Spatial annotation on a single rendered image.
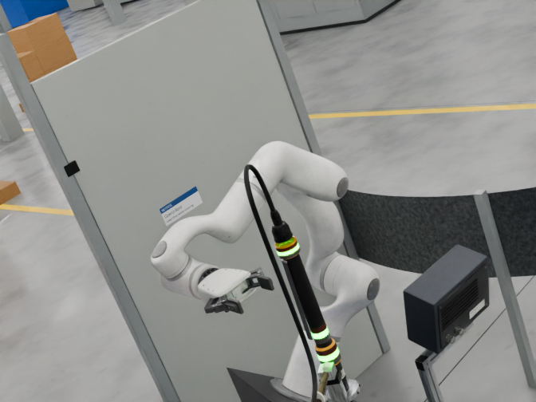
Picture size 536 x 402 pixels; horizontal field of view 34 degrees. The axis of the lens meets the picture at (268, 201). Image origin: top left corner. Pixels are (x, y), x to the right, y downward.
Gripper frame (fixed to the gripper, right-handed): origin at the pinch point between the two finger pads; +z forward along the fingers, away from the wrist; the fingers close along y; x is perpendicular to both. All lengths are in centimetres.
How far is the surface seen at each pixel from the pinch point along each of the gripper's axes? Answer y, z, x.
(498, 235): -161, -73, -89
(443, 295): -62, -10, -42
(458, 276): -71, -11, -42
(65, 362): -65, -364, -166
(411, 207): -153, -110, -76
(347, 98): -466, -484, -166
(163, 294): -54, -160, -66
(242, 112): -123, -160, -16
